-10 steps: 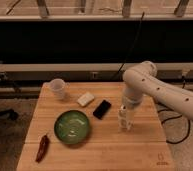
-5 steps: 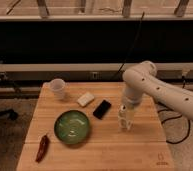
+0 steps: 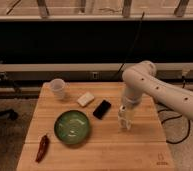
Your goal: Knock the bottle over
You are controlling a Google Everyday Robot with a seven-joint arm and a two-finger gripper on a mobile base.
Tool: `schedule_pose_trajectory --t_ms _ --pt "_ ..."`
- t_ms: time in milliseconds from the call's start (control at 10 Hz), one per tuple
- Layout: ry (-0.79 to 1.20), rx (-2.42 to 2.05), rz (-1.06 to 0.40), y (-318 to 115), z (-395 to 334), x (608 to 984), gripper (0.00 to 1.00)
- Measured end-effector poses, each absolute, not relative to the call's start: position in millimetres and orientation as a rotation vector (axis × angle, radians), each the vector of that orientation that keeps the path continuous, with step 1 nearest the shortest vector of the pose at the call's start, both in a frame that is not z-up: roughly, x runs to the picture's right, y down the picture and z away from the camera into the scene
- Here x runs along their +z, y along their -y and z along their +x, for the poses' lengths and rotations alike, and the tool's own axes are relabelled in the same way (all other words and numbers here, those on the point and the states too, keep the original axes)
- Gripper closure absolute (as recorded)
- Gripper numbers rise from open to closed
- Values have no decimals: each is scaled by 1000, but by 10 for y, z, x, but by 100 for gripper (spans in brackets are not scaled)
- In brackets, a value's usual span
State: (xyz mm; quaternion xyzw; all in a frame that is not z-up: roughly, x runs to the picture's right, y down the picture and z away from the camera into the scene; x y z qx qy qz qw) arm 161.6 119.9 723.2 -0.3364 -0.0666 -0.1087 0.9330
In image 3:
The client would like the small white bottle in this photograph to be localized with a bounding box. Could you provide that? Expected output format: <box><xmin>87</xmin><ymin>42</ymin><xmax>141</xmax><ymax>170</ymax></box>
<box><xmin>118</xmin><ymin>106</ymin><xmax>131</xmax><ymax>130</ymax></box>

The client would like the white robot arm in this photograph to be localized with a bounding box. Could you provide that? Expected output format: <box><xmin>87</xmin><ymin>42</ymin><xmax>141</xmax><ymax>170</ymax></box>
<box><xmin>122</xmin><ymin>61</ymin><xmax>193</xmax><ymax>121</ymax></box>

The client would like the black smartphone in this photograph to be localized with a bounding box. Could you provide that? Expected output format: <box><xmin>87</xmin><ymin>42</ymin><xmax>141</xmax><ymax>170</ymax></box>
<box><xmin>93</xmin><ymin>100</ymin><xmax>111</xmax><ymax>119</ymax></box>

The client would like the green ceramic bowl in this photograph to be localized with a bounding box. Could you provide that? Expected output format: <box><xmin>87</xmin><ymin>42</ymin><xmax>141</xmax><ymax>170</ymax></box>
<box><xmin>54</xmin><ymin>110</ymin><xmax>91</xmax><ymax>145</ymax></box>

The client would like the clear plastic measuring cup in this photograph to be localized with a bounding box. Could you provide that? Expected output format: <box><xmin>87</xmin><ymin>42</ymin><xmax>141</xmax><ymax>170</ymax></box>
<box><xmin>49</xmin><ymin>79</ymin><xmax>66</xmax><ymax>100</ymax></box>

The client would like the red chili pepper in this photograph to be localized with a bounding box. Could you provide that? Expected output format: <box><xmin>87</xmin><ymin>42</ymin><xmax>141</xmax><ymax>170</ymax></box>
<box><xmin>35</xmin><ymin>135</ymin><xmax>49</xmax><ymax>163</ymax></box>

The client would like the black office chair base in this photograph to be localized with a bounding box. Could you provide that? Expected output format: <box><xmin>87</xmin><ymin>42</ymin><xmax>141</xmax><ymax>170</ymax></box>
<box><xmin>0</xmin><ymin>109</ymin><xmax>18</xmax><ymax>120</ymax></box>

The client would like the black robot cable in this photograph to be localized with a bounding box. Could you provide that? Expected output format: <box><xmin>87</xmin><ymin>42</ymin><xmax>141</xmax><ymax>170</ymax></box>
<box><xmin>156</xmin><ymin>103</ymin><xmax>192</xmax><ymax>145</ymax></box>

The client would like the black hanging cable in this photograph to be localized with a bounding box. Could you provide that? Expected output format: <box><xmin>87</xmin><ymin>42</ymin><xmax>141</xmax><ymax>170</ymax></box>
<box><xmin>108</xmin><ymin>11</ymin><xmax>146</xmax><ymax>82</ymax></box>

